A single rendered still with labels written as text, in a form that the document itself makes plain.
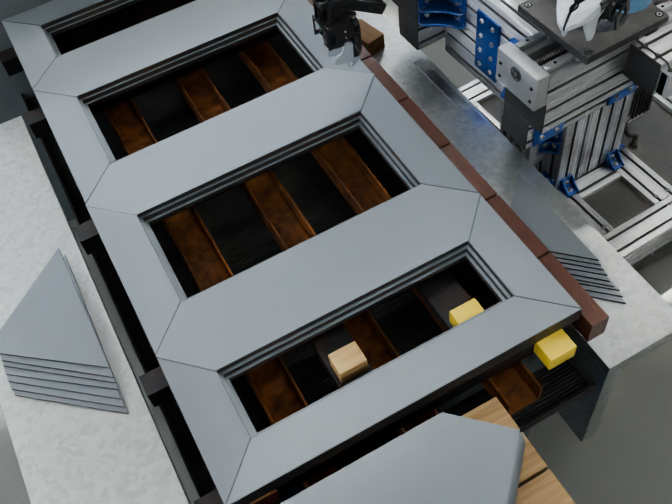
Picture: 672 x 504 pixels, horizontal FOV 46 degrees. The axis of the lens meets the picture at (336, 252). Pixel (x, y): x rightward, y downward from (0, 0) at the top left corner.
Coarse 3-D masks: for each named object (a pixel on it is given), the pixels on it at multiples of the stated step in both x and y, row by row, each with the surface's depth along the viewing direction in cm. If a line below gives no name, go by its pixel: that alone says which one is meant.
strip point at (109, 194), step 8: (112, 168) 183; (104, 176) 182; (112, 176) 181; (104, 184) 180; (112, 184) 180; (120, 184) 180; (96, 192) 179; (104, 192) 179; (112, 192) 179; (120, 192) 178; (88, 200) 178; (96, 200) 178; (104, 200) 177; (112, 200) 177; (120, 200) 177; (128, 200) 177; (104, 208) 176; (112, 208) 176; (120, 208) 176; (128, 208) 175
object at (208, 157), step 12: (180, 132) 188; (192, 132) 187; (204, 132) 187; (180, 144) 185; (192, 144) 185; (204, 144) 185; (216, 144) 184; (192, 156) 183; (204, 156) 182; (216, 156) 182; (228, 156) 182; (204, 168) 180; (216, 168) 180; (228, 168) 179; (204, 180) 178
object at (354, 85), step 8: (328, 72) 195; (336, 72) 194; (344, 72) 194; (352, 72) 194; (336, 80) 193; (344, 80) 192; (352, 80) 192; (360, 80) 192; (344, 88) 191; (352, 88) 191; (360, 88) 190; (368, 88) 190; (352, 96) 189; (360, 96) 189; (360, 104) 187
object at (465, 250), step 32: (128, 0) 224; (256, 32) 210; (288, 32) 207; (160, 64) 204; (320, 64) 197; (96, 96) 201; (96, 128) 193; (352, 128) 187; (256, 160) 181; (288, 160) 184; (192, 192) 178; (160, 256) 168; (448, 256) 161; (480, 256) 159; (384, 288) 158; (320, 320) 155; (256, 352) 152; (512, 352) 148; (224, 384) 149; (448, 384) 144; (288, 416) 145; (288, 480) 139
